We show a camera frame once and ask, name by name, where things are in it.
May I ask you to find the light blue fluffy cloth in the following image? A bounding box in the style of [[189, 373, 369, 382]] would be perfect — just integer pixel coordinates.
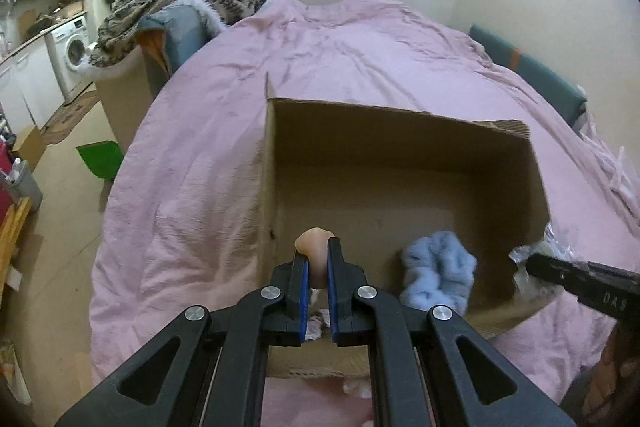
[[398, 230, 478, 315]]

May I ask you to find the peach soft squishy toy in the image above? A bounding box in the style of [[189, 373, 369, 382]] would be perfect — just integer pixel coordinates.
[[294, 227, 337, 290]]

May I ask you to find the white kitchen cabinet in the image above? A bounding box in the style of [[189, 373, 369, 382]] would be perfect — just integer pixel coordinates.
[[0, 38, 66, 135]]

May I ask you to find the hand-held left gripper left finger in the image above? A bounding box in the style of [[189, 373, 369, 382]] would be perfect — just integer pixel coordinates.
[[55, 252, 309, 427]]

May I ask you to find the teal headboard cushion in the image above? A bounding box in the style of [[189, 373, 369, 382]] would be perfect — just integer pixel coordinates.
[[469, 24, 588, 128]]

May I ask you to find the clear crinkled plastic bag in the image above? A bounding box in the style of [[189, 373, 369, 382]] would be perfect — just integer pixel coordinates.
[[509, 221, 571, 299]]

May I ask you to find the tall beige cardboard box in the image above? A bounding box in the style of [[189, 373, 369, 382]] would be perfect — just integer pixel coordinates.
[[94, 52, 157, 148]]

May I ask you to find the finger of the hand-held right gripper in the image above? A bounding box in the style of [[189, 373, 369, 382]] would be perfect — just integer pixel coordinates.
[[527, 252, 640, 324]]

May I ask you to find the teal cushion with orange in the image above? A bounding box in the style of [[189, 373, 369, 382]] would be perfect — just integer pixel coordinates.
[[136, 2, 211, 76]]

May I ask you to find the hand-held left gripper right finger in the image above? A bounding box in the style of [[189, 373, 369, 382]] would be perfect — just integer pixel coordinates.
[[327, 238, 577, 427]]

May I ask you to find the pink bed blanket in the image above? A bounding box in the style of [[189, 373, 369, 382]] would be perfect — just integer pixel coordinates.
[[89, 0, 640, 427]]

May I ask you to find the green plastic dustpan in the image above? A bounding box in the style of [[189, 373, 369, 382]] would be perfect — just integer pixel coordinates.
[[75, 140, 124, 182]]

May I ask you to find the grey plastic bin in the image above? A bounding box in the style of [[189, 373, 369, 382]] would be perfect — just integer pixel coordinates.
[[2, 161, 45, 214]]

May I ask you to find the white washing machine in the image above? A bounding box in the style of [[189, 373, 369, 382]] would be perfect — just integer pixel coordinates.
[[44, 14, 97, 104]]

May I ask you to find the patterned floor mat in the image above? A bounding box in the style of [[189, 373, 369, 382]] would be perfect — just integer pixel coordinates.
[[40, 90, 101, 146]]

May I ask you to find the small white pink cloth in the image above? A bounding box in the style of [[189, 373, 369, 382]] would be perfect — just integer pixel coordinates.
[[305, 313, 332, 342]]

